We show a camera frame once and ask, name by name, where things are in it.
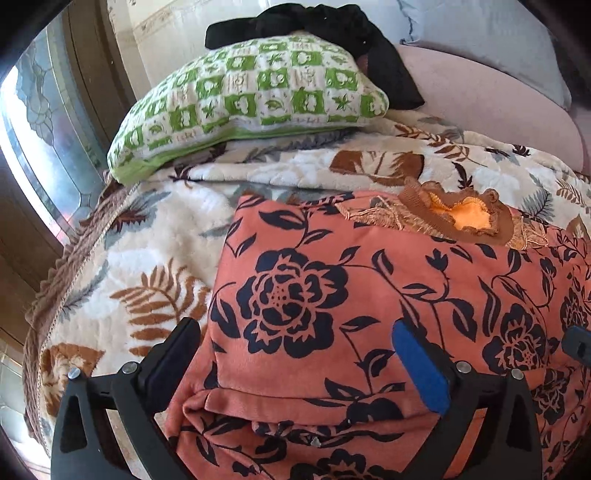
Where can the pink quilted cushion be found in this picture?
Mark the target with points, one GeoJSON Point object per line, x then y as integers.
{"type": "Point", "coordinates": [485, 97]}

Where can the leaf print fleece blanket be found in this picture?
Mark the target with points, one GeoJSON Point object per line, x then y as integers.
{"type": "Point", "coordinates": [152, 249]}

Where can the patterned glass window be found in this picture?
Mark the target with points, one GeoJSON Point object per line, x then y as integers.
{"type": "Point", "coordinates": [46, 120]}

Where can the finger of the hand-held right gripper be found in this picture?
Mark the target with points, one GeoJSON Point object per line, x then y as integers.
{"type": "Point", "coordinates": [578, 344]}

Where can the wooden window frame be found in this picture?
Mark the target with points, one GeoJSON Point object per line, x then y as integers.
{"type": "Point", "coordinates": [27, 249]}

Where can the green checked pillow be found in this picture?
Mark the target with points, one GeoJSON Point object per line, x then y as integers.
{"type": "Point", "coordinates": [249, 92]}

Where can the grey pillow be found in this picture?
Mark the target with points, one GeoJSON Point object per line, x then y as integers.
{"type": "Point", "coordinates": [485, 32]}

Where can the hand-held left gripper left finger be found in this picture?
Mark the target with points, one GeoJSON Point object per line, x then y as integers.
{"type": "Point", "coordinates": [170, 367]}

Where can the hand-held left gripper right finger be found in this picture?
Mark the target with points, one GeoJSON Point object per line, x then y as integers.
{"type": "Point", "coordinates": [421, 371]}

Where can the black cloth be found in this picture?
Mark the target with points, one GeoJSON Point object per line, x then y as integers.
{"type": "Point", "coordinates": [323, 23]}

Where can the orange floral print garment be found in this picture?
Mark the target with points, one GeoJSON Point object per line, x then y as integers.
{"type": "Point", "coordinates": [323, 258]}

